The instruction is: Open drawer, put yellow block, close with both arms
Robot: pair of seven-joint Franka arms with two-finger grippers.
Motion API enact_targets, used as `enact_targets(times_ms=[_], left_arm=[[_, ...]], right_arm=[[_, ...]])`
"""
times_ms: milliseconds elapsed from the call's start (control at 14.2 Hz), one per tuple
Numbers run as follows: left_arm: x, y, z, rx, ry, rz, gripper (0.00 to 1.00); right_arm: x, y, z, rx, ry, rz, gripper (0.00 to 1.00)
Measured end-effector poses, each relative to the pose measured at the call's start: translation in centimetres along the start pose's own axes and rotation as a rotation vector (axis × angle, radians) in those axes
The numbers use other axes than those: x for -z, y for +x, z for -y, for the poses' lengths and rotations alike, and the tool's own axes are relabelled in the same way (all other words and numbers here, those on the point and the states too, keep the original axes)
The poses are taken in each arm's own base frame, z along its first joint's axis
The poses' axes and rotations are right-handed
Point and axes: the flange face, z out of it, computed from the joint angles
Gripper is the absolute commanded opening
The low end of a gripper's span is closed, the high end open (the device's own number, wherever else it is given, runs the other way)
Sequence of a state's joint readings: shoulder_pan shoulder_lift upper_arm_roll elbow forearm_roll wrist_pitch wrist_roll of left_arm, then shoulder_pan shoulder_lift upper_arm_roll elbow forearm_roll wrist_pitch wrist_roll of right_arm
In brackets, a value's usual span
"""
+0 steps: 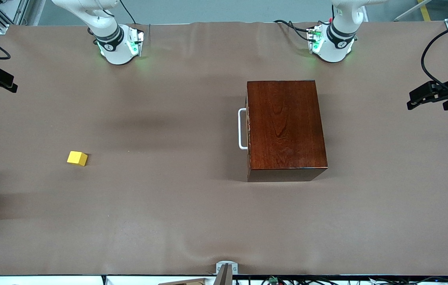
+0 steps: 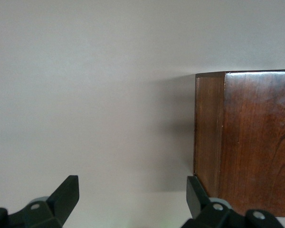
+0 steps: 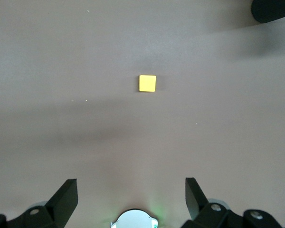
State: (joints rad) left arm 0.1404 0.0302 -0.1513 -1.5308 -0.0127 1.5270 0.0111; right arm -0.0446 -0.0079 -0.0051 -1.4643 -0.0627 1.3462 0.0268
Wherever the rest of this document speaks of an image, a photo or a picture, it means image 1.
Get yellow block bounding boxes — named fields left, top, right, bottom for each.
left=67, top=151, right=88, bottom=167

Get wooden drawer with white handle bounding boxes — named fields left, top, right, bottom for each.
left=238, top=93, right=252, bottom=169

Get dark brown wooden cabinet box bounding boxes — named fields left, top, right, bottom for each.
left=246, top=80, right=328, bottom=182

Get brown table mat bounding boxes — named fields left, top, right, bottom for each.
left=0, top=21, right=448, bottom=276

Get light wooden strip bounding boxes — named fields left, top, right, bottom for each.
left=157, top=278, right=207, bottom=285

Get black right base cable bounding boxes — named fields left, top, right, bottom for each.
left=119, top=0, right=137, bottom=25

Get black base cable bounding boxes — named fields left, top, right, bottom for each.
left=273, top=19, right=312, bottom=42
left=119, top=0, right=137, bottom=25

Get black left base cable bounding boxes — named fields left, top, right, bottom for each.
left=273, top=19, right=312, bottom=42

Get tangled black cables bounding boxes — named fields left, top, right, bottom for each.
left=261, top=276, right=448, bottom=285

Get grey metal camera bracket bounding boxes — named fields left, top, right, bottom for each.
left=213, top=261, right=238, bottom=285

